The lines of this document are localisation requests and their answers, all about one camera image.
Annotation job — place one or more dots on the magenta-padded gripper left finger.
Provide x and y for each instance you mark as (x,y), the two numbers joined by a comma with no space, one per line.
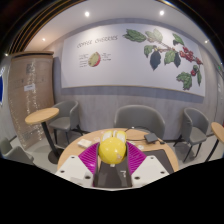
(75,166)

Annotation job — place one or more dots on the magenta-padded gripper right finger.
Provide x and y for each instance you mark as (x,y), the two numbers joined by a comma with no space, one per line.
(150,168)

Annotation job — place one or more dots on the dark grey mouse pad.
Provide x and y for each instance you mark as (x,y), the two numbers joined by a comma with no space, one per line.
(161,158)

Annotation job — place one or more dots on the white card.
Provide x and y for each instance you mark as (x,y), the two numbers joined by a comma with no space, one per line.
(84,143)

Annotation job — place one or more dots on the small dark grey box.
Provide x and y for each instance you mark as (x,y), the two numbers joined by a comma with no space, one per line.
(151,137)

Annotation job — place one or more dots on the grey upholstered chair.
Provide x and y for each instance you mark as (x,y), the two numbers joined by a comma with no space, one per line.
(195,128)
(15,153)
(66,116)
(140,118)

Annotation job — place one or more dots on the recessed ceiling spotlights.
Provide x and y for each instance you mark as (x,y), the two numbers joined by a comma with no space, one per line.
(87,14)

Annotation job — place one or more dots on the round wooden pedestal table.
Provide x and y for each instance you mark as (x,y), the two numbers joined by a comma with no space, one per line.
(218,130)
(41,115)

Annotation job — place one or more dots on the brown burlap wall panel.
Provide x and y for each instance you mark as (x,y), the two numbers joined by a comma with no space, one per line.
(30,100)

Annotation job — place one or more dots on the coffee cherries wall mural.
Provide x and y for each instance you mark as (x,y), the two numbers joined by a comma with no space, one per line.
(133,60)

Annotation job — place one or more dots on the blue wall sign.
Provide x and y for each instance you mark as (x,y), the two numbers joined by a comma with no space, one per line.
(1,85)

